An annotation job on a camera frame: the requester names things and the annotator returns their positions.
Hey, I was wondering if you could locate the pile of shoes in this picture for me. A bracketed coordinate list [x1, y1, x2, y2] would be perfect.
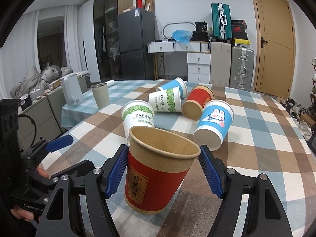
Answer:
[280, 97, 316, 142]

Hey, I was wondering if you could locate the silver suitcase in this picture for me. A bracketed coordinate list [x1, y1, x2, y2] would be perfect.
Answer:
[230, 46, 255, 91]

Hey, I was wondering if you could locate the red black shoe box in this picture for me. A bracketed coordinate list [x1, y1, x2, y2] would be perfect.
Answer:
[231, 27, 247, 40]

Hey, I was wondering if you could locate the white green leaf paper cup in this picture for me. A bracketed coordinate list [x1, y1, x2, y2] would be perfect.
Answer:
[148, 86, 183, 113]
[121, 100, 155, 129]

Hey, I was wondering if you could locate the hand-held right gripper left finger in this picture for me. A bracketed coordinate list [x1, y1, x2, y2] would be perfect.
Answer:
[39, 144, 129, 237]

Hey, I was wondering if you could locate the blue plastic bag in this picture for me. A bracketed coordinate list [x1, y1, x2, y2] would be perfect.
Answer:
[172, 30, 193, 44]

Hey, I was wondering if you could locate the white dressing table with drawers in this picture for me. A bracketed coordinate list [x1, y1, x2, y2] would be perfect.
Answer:
[147, 40, 212, 85]

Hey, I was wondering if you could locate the blue white paper cup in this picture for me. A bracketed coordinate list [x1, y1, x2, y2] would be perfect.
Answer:
[156, 77, 188, 100]

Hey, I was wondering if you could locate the grey metal tumbler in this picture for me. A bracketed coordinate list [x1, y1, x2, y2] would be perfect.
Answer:
[91, 83, 110, 109]

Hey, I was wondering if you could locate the red kraft paper cup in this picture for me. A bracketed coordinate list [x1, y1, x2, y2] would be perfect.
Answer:
[182, 85, 215, 121]
[124, 126, 201, 215]

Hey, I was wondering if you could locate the beige suitcase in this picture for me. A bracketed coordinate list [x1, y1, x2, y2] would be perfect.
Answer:
[210, 41, 233, 87]

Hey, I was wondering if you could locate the dark glass door cabinet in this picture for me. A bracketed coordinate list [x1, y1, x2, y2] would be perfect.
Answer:
[93, 0, 134, 82]

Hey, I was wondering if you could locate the dark grey refrigerator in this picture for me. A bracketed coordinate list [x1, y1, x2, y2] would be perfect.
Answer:
[117, 8, 157, 81]

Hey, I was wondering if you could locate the checkered tablecloth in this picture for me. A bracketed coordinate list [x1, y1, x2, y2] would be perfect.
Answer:
[39, 79, 316, 237]

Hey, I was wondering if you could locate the grey side cabinet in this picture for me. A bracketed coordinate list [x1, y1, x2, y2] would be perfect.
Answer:
[18, 86, 71, 151]

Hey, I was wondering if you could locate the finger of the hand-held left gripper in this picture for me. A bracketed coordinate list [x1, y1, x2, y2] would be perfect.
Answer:
[21, 135, 74, 165]

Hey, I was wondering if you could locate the white tabletop appliance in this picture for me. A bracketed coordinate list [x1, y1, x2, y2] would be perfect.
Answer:
[60, 73, 84, 108]

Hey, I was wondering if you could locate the black bag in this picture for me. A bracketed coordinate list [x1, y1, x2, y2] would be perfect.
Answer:
[191, 21, 212, 42]

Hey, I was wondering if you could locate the teal suitcase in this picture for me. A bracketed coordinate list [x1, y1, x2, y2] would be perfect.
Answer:
[211, 3, 232, 43]

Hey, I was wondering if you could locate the wooden door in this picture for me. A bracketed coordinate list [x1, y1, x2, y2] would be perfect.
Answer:
[249, 0, 297, 100]

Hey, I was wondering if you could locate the grey padded coat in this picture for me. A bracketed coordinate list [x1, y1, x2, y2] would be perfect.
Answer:
[10, 65, 72, 100]

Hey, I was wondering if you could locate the person's left hand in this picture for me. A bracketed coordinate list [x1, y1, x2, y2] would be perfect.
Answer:
[10, 167, 51, 221]

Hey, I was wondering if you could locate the white curtain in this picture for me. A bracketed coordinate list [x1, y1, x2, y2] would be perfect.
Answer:
[64, 4, 86, 72]

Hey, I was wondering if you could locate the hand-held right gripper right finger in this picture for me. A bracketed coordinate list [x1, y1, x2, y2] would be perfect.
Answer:
[199, 144, 295, 237]

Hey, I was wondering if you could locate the black cable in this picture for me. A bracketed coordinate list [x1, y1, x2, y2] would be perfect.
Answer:
[18, 115, 38, 151]

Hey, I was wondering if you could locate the oval mirror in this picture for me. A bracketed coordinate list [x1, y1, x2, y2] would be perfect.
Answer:
[162, 22, 197, 41]

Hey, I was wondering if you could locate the blue rabbit print paper cup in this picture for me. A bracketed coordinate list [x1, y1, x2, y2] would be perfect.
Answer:
[193, 99, 234, 151]

